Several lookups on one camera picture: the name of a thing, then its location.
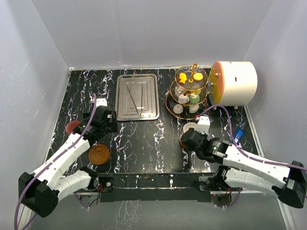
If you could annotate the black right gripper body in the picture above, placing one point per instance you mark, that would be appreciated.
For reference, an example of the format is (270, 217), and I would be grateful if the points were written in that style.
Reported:
(202, 134)

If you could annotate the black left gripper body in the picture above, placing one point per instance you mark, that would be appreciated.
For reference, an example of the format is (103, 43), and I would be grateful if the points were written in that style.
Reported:
(111, 127)

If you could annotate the pink patterned mug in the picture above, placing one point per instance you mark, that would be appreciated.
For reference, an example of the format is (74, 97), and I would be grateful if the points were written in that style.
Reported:
(71, 126)

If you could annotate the green ceramic cup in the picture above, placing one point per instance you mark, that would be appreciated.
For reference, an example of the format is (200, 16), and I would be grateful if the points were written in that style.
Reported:
(189, 125)

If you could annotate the silver metal tray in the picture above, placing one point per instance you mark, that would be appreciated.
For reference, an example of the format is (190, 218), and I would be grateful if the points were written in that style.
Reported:
(150, 98)

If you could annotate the white cream puff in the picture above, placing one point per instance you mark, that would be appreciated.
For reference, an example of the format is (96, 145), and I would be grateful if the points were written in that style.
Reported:
(194, 108)

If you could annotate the green dome cake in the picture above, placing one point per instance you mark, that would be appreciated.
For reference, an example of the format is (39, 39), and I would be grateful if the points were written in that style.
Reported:
(194, 98)

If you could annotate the white rectangular cream cake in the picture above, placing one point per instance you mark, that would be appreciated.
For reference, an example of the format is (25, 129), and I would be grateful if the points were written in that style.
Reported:
(178, 91)

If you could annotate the round orange biscuit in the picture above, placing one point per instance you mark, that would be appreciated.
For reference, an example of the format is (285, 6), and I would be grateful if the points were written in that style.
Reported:
(198, 76)

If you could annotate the orange fish-shaped cookie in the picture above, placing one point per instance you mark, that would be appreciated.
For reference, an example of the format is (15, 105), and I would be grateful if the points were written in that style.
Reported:
(183, 78)

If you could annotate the brown wooden coaster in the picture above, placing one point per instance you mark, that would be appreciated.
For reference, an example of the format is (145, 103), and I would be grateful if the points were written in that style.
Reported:
(182, 144)
(99, 154)

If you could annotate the white sprinkle cherry cake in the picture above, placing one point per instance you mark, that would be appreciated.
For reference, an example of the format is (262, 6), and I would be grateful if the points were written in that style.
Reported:
(183, 98)

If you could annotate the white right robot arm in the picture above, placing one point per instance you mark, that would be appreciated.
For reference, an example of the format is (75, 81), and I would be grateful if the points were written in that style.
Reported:
(240, 169)

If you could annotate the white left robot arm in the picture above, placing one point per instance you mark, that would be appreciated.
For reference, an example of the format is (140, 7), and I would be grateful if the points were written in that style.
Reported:
(42, 189)

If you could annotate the blue clip object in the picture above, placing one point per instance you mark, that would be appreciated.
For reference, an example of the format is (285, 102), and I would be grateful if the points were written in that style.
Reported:
(240, 131)

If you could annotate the three-tier glass cake stand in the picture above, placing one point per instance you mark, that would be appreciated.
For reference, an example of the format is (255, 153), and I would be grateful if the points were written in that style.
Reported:
(190, 86)

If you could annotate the white cylindrical container orange lid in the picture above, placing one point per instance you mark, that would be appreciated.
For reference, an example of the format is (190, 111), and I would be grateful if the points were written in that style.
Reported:
(232, 83)

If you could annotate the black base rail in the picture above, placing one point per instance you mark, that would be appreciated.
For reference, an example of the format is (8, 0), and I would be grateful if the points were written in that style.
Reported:
(111, 187)

